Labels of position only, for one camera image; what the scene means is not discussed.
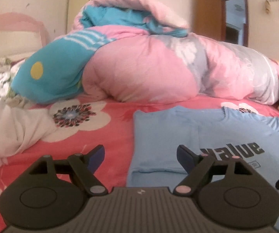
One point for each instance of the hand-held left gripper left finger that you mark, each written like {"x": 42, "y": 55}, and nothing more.
{"x": 96, "y": 156}

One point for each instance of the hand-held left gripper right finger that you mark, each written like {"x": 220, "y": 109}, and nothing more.
{"x": 185, "y": 157}

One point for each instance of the light blue t-shirt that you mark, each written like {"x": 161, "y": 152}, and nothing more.
{"x": 168, "y": 138}

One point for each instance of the red floral blanket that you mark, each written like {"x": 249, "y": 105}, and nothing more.
{"x": 105, "y": 126}

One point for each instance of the teal cloth with yellow dot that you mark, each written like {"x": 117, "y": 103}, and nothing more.
{"x": 56, "y": 65}

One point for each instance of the pink and grey floral quilt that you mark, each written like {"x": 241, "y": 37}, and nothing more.
{"x": 141, "y": 65}

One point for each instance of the pink and white headboard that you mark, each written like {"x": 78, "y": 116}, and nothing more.
{"x": 13, "y": 41}

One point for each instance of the wooden door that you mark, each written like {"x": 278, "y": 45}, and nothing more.
{"x": 207, "y": 12}

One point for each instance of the cream wardrobe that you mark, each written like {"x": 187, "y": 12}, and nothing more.
{"x": 81, "y": 2}

